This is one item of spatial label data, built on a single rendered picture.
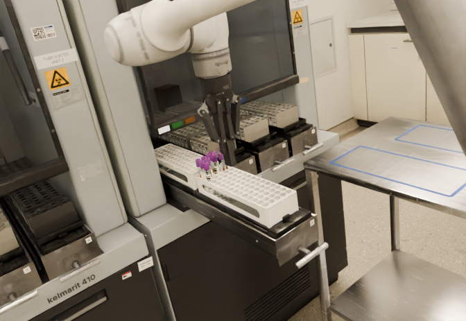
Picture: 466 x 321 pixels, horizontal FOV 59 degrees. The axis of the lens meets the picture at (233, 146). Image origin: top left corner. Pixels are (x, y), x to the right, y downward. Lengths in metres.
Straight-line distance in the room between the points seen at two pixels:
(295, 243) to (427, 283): 0.75
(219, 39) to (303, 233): 0.48
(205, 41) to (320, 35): 2.47
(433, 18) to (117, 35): 0.57
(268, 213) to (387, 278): 0.80
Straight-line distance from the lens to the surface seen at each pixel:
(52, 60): 1.11
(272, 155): 1.41
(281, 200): 0.95
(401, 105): 3.48
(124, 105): 1.18
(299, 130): 1.49
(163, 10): 0.79
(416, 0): 0.43
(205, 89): 0.97
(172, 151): 1.36
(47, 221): 1.17
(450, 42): 0.42
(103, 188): 1.21
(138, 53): 0.82
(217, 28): 0.93
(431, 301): 1.57
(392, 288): 1.60
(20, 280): 1.14
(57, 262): 1.14
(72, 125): 1.14
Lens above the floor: 1.33
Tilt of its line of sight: 21 degrees down
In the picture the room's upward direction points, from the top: 10 degrees counter-clockwise
